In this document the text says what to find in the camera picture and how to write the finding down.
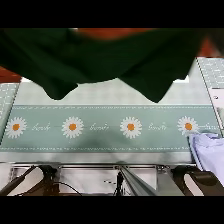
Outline dark green T-shirt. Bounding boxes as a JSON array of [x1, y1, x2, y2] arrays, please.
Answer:
[[0, 28, 214, 104]]

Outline light purple garment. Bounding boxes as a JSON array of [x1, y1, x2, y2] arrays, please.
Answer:
[[188, 132, 224, 188]]

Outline silver frame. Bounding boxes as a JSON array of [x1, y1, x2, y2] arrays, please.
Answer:
[[9, 161, 198, 197]]

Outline black cable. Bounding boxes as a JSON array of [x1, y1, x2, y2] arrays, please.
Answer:
[[54, 181, 83, 197]]

